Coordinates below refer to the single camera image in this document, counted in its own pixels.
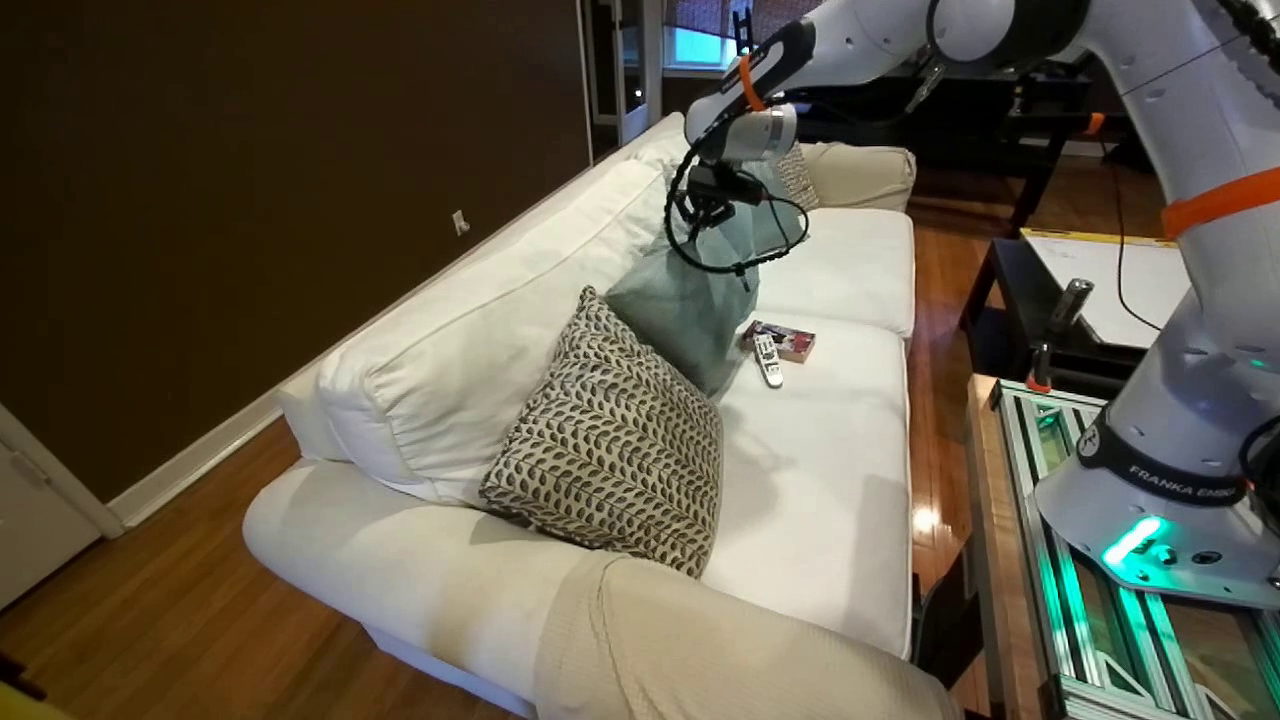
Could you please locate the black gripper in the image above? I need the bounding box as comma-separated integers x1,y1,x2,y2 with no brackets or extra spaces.
682,157,776,232

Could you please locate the leaf pattern pillow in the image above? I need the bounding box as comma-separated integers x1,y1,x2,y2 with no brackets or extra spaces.
476,282,729,581

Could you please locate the white remote control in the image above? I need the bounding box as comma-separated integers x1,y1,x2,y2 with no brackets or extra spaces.
752,331,794,393

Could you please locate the bright window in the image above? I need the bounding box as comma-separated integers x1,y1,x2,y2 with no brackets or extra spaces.
663,22,741,74

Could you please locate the black desk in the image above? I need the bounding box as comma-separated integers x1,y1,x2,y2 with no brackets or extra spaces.
823,56,1178,238

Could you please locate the white fabric sofa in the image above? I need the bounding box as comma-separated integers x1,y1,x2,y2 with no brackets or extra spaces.
239,107,970,720

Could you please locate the large white sofa back cushion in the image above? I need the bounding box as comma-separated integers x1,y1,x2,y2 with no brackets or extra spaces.
317,157,674,512

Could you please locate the black low table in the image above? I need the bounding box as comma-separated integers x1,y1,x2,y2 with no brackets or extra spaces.
956,232,1191,400

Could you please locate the white paper sheet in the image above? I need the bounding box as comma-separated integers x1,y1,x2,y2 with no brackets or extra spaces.
1022,232,1191,352

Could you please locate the wooden table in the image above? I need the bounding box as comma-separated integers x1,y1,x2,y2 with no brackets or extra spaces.
962,367,1280,720

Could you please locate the white baseboard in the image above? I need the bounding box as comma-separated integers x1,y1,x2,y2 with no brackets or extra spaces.
103,389,292,533

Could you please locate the white door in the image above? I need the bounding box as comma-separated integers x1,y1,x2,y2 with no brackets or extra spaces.
0,395,127,612

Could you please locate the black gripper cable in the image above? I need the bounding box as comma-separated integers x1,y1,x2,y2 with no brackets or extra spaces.
660,139,817,282

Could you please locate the narrow orange strap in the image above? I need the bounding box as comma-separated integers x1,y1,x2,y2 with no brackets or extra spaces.
733,54,774,117

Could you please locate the white door frame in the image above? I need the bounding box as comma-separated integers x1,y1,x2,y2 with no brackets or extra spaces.
572,0,674,153

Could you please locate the black clamp handle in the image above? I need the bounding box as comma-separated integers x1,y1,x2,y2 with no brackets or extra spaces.
1026,276,1096,395

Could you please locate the aluminium frame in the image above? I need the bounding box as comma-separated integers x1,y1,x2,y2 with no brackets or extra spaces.
995,378,1280,720

